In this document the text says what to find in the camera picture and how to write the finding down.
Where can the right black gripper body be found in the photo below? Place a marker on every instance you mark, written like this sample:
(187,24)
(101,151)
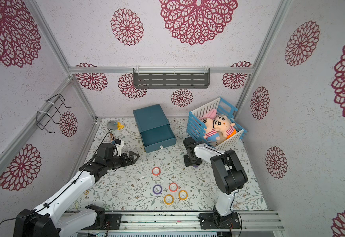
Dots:
(189,158)

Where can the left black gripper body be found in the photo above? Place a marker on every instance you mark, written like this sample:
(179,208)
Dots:
(115,163)

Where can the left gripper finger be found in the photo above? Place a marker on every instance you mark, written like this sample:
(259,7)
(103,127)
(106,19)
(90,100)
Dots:
(128,161)
(133,156)

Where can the teal drawer cabinet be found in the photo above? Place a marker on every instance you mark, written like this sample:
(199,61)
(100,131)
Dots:
(154,128)

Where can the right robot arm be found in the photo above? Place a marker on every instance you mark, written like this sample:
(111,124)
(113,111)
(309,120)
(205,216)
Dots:
(230,177)

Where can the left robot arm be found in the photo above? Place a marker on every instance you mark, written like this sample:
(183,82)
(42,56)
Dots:
(46,220)

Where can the red tape roll upper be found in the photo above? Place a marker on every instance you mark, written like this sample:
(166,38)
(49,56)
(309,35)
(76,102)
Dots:
(156,171)

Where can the red tape roll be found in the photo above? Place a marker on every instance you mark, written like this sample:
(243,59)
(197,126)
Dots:
(156,171)
(173,187)

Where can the yellow tape roll right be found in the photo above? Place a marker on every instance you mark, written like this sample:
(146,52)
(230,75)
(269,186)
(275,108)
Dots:
(182,195)

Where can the yellow tape roll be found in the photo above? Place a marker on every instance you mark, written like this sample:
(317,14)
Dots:
(168,199)
(182,195)

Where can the red tape roll lower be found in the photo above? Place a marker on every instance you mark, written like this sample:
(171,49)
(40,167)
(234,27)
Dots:
(173,187)

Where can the yellow tape roll left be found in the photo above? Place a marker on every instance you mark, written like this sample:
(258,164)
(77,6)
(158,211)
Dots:
(168,199)

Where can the pink plush doll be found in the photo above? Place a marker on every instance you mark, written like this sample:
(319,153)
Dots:
(211,134)

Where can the grey plush duck toy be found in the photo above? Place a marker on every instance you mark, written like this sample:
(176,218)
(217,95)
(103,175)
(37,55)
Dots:
(113,125)

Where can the blue white toy crib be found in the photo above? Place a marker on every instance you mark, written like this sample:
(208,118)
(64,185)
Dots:
(196,129)

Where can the boy plush doll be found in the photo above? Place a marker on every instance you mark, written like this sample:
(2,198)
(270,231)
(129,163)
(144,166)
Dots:
(225,126)

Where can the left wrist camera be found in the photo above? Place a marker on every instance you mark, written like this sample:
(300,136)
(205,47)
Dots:
(110,150)

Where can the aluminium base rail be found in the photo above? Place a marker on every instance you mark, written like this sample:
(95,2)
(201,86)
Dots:
(191,221)

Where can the black wire wall rack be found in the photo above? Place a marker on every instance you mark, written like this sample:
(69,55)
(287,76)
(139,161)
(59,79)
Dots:
(45,117)

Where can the grey wall shelf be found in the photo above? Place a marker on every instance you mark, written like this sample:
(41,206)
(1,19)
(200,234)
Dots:
(171,79)

